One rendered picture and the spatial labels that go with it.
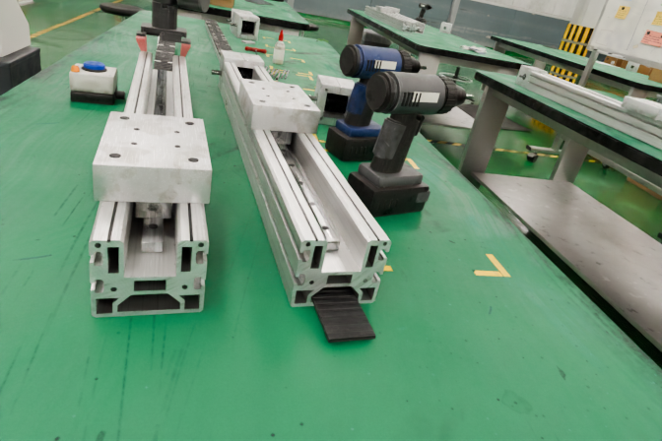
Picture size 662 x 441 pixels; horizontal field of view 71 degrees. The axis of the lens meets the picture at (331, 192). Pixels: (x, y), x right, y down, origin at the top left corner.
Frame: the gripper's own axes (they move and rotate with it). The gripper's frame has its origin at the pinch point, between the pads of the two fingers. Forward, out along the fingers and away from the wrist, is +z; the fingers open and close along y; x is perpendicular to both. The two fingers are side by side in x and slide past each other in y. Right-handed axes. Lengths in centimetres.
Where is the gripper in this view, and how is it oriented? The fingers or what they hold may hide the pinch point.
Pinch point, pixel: (163, 65)
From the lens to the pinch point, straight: 125.9
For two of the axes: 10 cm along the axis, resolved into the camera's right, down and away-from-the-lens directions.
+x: -2.9, -4.6, 8.4
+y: 9.4, 0.3, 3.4
